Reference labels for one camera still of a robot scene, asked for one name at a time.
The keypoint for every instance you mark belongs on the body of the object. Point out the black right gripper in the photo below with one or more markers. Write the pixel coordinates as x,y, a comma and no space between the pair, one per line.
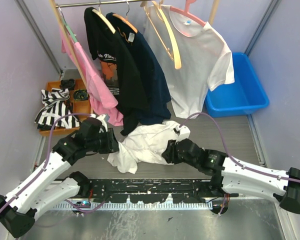
169,153

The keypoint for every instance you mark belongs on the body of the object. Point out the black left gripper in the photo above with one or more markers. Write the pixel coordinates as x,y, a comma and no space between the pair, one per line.
112,145

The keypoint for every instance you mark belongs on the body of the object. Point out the white t-shirt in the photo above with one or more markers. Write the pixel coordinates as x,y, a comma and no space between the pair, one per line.
144,144
206,60

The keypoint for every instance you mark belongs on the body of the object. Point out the cream wooden hanger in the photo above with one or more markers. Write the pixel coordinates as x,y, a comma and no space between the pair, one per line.
160,35

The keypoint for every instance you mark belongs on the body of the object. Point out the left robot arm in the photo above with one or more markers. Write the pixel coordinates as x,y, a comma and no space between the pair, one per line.
23,206

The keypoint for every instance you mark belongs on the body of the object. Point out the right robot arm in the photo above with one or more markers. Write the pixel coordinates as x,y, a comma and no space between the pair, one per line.
236,177

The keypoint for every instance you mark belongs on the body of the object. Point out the pink t-shirt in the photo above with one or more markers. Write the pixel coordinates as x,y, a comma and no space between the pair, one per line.
101,99

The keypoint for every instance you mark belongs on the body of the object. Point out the navy blue t-shirt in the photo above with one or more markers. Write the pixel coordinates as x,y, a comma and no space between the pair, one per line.
151,73

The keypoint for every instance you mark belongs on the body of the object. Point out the black printed t-shirt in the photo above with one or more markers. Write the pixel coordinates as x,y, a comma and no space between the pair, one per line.
118,68

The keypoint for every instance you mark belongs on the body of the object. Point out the white hanging t-shirt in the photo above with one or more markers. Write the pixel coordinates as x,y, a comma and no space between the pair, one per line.
206,60

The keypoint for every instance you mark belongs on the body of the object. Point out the green hanger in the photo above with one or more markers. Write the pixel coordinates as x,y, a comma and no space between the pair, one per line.
67,29

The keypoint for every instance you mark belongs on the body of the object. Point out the wooden hanger under navy shirt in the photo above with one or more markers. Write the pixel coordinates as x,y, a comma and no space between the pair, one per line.
125,19

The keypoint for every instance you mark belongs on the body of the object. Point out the wooden hanger under black shirt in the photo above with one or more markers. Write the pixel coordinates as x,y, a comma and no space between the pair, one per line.
103,18

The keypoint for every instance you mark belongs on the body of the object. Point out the pink plastic hanger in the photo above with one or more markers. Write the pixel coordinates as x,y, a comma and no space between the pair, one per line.
185,12

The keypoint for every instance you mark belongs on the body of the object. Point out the green black belt roll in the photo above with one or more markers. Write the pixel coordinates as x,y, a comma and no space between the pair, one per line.
80,95

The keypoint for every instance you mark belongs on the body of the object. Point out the orange wooden organizer tray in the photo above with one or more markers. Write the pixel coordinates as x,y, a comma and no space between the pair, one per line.
81,106

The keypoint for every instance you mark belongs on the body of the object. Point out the black white striped cloth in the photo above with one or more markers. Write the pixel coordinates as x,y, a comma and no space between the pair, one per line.
56,103

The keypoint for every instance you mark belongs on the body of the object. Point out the blue plastic bin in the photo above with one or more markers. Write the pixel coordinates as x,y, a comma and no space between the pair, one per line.
243,97

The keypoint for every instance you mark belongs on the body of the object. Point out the wooden clothes rack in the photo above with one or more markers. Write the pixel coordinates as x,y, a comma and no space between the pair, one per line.
56,8

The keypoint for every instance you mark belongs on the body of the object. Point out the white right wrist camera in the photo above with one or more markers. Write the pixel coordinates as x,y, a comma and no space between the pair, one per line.
182,132

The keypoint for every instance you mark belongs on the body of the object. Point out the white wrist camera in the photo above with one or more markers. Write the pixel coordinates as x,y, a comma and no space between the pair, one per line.
182,132
103,119

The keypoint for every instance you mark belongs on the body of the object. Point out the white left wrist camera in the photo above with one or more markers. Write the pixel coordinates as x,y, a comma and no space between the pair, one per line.
103,119

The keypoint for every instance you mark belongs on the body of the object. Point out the perforated metal cable tray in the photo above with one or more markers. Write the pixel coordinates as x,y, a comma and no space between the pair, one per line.
168,205

